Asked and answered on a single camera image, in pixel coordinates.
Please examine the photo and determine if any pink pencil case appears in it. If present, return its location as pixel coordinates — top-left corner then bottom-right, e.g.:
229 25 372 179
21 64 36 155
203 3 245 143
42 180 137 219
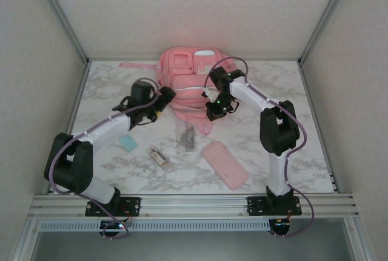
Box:
201 140 250 191

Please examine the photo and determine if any aluminium mounting rail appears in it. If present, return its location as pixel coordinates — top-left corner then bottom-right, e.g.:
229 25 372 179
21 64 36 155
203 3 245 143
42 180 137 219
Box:
28 193 360 220

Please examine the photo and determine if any right controller board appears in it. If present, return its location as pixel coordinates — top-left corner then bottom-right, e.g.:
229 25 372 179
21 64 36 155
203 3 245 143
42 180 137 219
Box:
269 218 292 236

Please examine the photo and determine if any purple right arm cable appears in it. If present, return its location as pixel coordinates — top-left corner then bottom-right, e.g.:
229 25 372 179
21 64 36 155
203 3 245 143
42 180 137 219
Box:
204 56 315 239

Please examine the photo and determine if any white slotted cable duct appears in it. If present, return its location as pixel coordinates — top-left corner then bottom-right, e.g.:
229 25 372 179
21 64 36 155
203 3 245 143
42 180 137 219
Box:
39 220 271 232

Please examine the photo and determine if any controller board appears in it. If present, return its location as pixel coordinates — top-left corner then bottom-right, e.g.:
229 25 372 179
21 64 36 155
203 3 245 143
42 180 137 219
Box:
269 218 292 236
99 220 128 231

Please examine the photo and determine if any aluminium frame post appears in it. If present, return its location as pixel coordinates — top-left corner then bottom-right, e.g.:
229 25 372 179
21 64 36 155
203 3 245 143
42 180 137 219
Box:
344 218 375 261
11 218 42 261
30 0 92 66
297 0 358 67

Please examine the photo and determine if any aluminium table side rail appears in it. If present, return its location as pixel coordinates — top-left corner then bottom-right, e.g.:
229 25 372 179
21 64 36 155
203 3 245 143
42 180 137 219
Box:
298 60 340 194
45 60 92 195

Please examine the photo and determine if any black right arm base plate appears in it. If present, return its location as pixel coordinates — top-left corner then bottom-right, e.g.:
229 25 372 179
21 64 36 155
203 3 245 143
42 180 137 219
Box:
247 196 303 217

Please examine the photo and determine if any aluminium lower frame post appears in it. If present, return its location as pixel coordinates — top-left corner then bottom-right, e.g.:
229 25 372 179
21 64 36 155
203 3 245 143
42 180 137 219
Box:
11 218 42 261
344 218 375 261

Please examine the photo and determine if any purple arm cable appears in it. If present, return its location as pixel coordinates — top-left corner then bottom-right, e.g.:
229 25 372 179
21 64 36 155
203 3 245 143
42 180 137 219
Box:
204 56 315 239
50 78 163 240

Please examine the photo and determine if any left controller board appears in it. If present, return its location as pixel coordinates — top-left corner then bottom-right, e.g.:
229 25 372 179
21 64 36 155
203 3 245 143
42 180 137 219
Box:
99 220 128 231

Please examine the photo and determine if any light blue eraser pad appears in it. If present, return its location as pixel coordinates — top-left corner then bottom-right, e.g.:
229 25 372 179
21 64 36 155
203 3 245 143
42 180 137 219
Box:
117 133 139 153

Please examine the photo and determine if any grey lower panel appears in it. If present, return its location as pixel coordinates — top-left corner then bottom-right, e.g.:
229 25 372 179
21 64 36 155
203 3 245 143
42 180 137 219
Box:
30 232 355 261

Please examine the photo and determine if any ruler set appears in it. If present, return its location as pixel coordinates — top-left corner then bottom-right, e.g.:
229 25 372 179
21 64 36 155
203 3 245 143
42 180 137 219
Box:
177 120 198 155

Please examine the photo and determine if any pink student backpack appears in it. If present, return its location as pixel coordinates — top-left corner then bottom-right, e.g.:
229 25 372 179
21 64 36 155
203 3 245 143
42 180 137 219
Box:
118 47 242 136

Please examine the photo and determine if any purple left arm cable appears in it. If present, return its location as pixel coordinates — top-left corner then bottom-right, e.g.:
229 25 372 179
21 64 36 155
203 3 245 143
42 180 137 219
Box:
50 78 163 240

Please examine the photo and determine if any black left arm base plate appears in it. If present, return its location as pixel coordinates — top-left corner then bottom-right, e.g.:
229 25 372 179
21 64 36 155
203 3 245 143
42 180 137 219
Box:
84 197 142 217

